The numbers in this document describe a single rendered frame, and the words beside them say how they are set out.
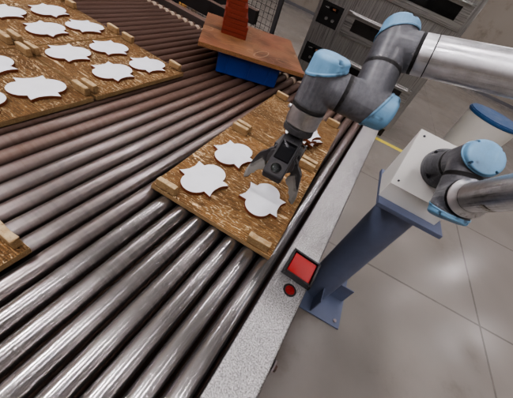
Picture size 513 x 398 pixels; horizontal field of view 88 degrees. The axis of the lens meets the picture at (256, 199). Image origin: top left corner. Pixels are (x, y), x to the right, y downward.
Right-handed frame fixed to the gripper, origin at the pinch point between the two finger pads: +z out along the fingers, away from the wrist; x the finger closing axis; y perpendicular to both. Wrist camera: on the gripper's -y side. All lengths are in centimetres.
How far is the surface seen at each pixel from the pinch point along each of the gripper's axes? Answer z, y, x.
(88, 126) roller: 6, -8, 54
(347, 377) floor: 96, 20, -80
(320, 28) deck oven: -3, 324, 69
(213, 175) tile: 2.9, -2.2, 15.2
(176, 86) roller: 4, 35, 56
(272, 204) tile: 2.7, 0.1, -3.0
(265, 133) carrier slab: 2.1, 33.2, 14.2
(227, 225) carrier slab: 4.7, -13.4, 3.3
